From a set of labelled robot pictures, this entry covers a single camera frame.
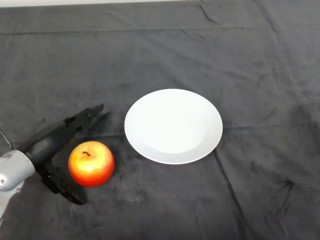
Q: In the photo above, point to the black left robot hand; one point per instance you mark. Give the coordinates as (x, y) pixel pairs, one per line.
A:
(50, 142)

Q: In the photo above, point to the red yellow apple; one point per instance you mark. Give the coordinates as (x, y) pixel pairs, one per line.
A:
(91, 166)

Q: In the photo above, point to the white round plate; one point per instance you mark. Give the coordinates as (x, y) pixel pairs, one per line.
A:
(172, 128)

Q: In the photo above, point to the black velvet cloth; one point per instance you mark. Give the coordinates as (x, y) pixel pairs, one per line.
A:
(175, 50)

